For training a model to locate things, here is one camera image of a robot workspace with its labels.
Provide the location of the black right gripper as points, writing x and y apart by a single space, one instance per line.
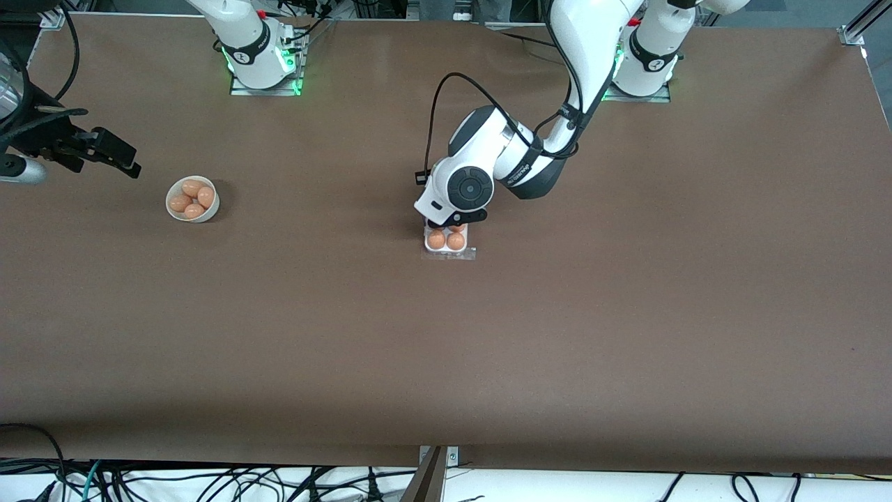
43 139

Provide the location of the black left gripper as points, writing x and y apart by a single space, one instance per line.
433 224

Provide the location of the clear plastic egg carton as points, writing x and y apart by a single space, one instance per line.
446 254

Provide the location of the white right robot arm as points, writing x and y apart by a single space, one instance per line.
244 42

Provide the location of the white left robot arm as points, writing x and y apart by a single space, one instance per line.
592 42

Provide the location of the white round bowl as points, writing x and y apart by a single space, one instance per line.
213 212

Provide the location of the dark slanted pole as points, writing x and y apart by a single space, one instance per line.
426 484

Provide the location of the aluminium frame profile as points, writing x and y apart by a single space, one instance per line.
854 33
56 21

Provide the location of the small metal bracket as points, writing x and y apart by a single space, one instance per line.
453 457

